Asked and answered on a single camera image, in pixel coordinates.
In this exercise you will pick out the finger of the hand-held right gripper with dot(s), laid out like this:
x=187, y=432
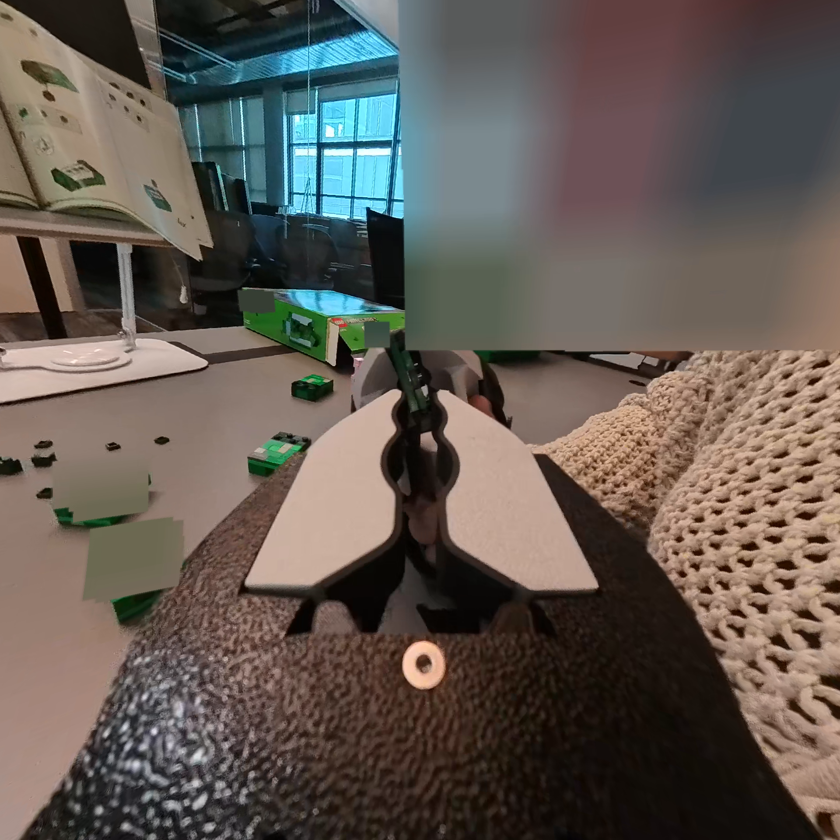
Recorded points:
x=453, y=374
x=374, y=380

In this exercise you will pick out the dark green lego cube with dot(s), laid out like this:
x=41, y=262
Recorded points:
x=313, y=387

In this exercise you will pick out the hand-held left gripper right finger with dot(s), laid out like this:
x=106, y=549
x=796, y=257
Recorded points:
x=518, y=518

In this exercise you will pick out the green lego face block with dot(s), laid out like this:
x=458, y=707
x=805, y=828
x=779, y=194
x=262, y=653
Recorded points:
x=98, y=522
x=134, y=604

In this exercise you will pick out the person's right forearm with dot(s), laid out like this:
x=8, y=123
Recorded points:
x=590, y=459

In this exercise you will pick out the green plastic storage bin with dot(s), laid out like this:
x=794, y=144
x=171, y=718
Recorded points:
x=512, y=358

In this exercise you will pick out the white book stand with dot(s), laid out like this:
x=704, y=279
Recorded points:
x=151, y=364

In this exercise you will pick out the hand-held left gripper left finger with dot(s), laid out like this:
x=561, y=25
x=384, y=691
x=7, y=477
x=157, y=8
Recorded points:
x=328, y=518

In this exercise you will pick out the dark office chairs row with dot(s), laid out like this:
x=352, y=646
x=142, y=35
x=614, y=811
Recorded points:
x=275, y=262

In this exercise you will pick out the green cardboard lego box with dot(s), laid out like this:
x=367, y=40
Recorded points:
x=315, y=303

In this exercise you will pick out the open lego instruction booklet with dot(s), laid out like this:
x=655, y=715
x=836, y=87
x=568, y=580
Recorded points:
x=79, y=131

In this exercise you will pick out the person's right hand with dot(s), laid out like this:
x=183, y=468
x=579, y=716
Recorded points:
x=423, y=518

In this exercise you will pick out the scattered small dark lego pieces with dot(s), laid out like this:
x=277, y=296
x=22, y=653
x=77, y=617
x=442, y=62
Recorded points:
x=43, y=459

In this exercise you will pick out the dark green lego assembly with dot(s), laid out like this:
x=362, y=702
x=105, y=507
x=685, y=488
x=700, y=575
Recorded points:
x=412, y=387

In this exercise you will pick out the green lego block dark studs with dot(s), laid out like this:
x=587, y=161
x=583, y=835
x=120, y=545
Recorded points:
x=275, y=453

